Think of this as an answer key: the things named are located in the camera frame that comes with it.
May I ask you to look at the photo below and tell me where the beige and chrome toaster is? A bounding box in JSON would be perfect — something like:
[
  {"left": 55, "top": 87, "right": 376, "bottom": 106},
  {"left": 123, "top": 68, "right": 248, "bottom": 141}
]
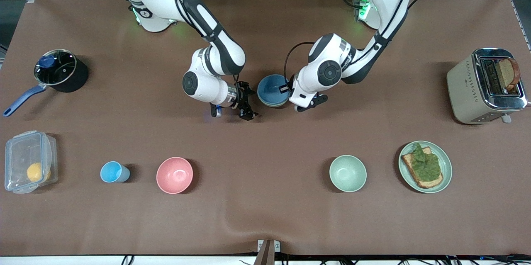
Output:
[{"left": 446, "top": 48, "right": 529, "bottom": 125}]

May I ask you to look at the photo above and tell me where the small metal bracket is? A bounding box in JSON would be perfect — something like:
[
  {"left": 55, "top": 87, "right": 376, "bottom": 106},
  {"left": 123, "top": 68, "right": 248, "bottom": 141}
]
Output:
[{"left": 257, "top": 239, "right": 281, "bottom": 253}]

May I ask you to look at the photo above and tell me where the blue bowl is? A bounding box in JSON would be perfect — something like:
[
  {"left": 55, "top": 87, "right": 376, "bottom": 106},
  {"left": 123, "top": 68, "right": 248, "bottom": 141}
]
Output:
[{"left": 257, "top": 74, "right": 291, "bottom": 106}]

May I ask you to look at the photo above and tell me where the yellow lemon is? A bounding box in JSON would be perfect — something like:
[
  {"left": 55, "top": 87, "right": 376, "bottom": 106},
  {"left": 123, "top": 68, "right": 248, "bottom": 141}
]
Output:
[{"left": 27, "top": 162, "right": 51, "bottom": 182}]

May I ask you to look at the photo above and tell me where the green lettuce leaf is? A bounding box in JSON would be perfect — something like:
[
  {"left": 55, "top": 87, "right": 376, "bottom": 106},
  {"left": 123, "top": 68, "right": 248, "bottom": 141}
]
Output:
[{"left": 411, "top": 143, "right": 441, "bottom": 181}]

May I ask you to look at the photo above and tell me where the brown bar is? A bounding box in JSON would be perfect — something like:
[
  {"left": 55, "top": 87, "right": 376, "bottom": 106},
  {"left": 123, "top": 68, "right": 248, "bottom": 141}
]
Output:
[{"left": 254, "top": 240, "right": 275, "bottom": 265}]

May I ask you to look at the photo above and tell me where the clear plastic lidded container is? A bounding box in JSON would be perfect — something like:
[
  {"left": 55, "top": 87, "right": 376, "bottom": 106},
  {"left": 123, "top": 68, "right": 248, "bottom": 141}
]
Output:
[{"left": 4, "top": 131, "right": 58, "bottom": 194}]

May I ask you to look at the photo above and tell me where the light blue cup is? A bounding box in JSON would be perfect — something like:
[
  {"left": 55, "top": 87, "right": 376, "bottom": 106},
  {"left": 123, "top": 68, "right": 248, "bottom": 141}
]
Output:
[{"left": 100, "top": 161, "right": 130, "bottom": 183}]

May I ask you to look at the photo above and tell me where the brown table cover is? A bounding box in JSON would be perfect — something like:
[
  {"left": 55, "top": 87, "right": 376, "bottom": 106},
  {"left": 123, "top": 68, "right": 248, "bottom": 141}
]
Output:
[{"left": 0, "top": 0, "right": 531, "bottom": 256}]

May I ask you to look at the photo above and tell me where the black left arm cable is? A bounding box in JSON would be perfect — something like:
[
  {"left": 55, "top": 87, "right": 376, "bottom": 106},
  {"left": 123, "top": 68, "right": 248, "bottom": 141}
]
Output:
[{"left": 284, "top": 0, "right": 465, "bottom": 88}]

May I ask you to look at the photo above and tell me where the black pot with blue handle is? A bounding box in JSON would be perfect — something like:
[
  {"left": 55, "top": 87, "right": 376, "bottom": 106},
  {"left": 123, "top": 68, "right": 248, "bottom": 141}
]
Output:
[{"left": 3, "top": 49, "right": 89, "bottom": 117}]

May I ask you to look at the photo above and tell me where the black floor cable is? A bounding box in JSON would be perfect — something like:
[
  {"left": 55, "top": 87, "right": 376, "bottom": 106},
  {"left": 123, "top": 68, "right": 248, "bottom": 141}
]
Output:
[{"left": 490, "top": 253, "right": 531, "bottom": 263}]

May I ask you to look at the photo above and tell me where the glass lid with blue knob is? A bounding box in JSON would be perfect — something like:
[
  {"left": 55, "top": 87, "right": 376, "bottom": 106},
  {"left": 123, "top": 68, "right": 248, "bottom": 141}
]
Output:
[{"left": 34, "top": 49, "right": 78, "bottom": 86}]

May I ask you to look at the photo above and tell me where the toasted bread slice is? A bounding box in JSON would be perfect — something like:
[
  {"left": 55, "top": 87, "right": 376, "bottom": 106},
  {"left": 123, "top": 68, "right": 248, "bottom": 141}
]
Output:
[{"left": 401, "top": 146, "right": 443, "bottom": 189}]

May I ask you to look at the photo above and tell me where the pale green bowl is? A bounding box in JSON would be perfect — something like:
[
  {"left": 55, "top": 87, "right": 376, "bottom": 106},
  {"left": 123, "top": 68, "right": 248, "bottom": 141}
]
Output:
[
  {"left": 329, "top": 155, "right": 368, "bottom": 193},
  {"left": 259, "top": 98, "right": 291, "bottom": 109}
]

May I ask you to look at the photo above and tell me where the brown bread slice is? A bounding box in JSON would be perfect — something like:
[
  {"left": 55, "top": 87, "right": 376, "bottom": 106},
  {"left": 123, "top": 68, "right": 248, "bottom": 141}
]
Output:
[{"left": 496, "top": 57, "right": 521, "bottom": 91}]

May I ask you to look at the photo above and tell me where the pale green plate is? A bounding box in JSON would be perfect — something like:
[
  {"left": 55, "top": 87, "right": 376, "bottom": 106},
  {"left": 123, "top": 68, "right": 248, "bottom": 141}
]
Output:
[{"left": 398, "top": 141, "right": 453, "bottom": 194}]

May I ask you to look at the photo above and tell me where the pink bowl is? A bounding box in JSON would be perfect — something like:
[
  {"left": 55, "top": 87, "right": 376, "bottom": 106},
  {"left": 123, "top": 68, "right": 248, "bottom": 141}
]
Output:
[{"left": 156, "top": 157, "right": 194, "bottom": 194}]

